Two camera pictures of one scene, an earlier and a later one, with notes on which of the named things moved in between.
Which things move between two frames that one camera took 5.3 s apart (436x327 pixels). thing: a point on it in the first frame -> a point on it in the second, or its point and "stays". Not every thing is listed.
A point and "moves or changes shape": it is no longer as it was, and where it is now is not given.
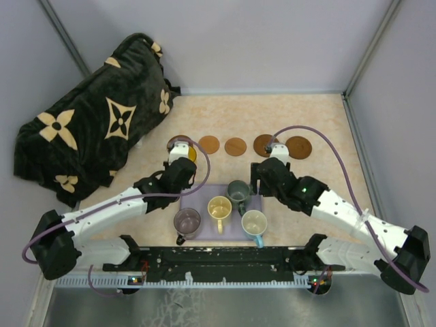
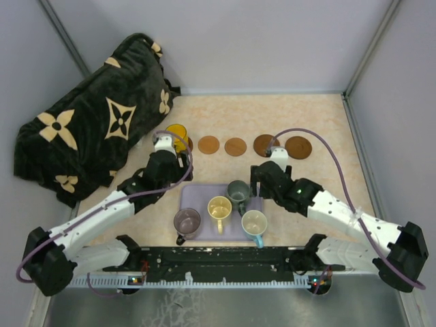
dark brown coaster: [299, 148] stays
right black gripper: [255, 177] stays
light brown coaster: [210, 144] stays
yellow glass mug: [192, 153] moves or changes shape
